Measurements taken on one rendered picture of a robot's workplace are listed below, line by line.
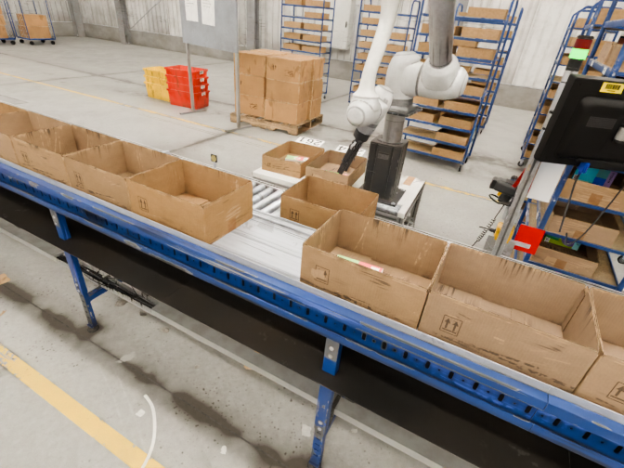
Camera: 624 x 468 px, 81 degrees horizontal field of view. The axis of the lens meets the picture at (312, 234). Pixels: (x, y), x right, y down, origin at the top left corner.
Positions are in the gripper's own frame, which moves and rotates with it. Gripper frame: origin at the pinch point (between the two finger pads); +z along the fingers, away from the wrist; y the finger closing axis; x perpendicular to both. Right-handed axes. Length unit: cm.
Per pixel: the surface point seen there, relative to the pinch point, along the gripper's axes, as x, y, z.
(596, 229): -120, 54, -23
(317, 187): 8.0, 0.2, 19.0
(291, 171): 35, 27, 37
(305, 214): -0.8, -28.3, 17.3
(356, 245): -30, -49, 0
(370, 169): -7.3, 30.6, 7.8
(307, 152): 44, 65, 40
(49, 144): 128, -61, 52
